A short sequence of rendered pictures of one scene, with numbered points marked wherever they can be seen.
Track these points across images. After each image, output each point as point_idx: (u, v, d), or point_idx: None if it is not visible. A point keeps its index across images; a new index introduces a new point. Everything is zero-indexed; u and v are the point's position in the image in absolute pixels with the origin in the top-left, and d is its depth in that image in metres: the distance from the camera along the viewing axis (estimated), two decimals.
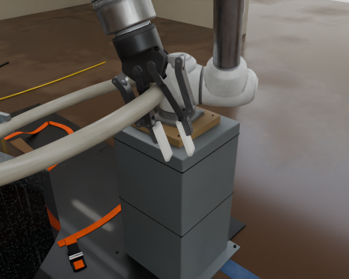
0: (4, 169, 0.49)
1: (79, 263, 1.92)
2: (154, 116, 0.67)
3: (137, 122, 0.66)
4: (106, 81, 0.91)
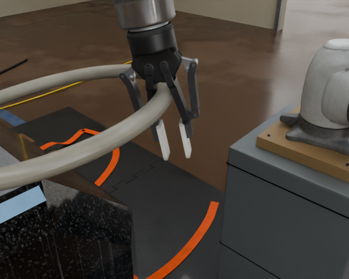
0: (14, 174, 0.46)
1: None
2: None
3: None
4: (93, 67, 0.86)
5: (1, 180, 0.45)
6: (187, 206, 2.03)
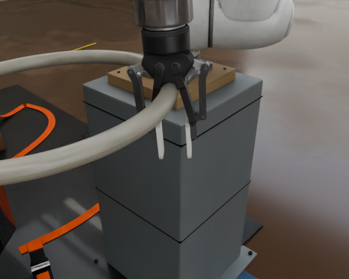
0: (25, 168, 0.43)
1: (44, 275, 1.44)
2: None
3: None
4: (84, 50, 0.82)
5: (10, 174, 0.42)
6: None
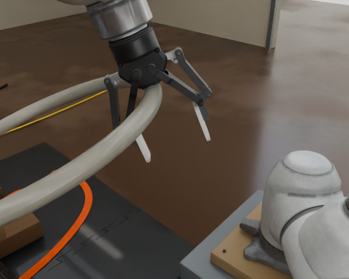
0: (29, 197, 0.43)
1: None
2: None
3: (116, 126, 0.64)
4: (69, 88, 0.84)
5: (17, 207, 0.43)
6: (159, 269, 1.88)
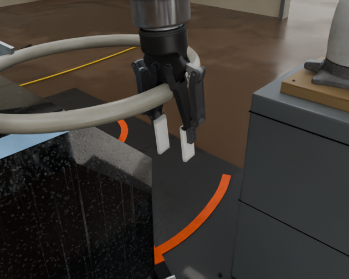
0: (80, 117, 0.53)
1: None
2: (161, 109, 0.66)
3: None
4: (116, 35, 0.93)
5: (68, 122, 0.53)
6: (199, 179, 2.00)
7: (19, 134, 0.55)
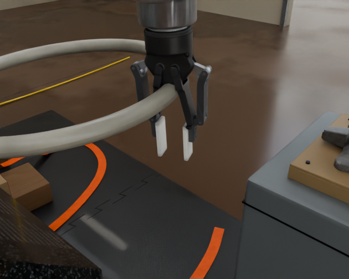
0: (98, 128, 0.50)
1: None
2: (160, 111, 0.66)
3: None
4: (76, 41, 0.88)
5: (88, 134, 0.50)
6: (185, 233, 1.66)
7: (30, 155, 0.50)
